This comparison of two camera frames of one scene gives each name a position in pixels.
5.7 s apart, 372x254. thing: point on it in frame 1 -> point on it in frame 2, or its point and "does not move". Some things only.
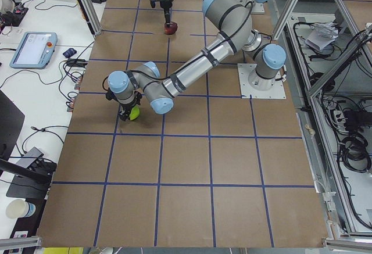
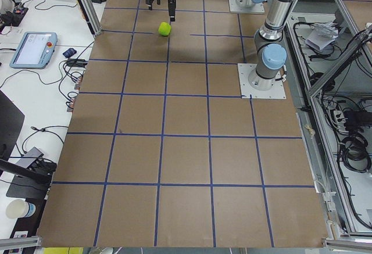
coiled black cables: (354, 154) does not move
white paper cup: (18, 208) does not move
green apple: (134, 113) -> (164, 28)
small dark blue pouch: (70, 52) does not move
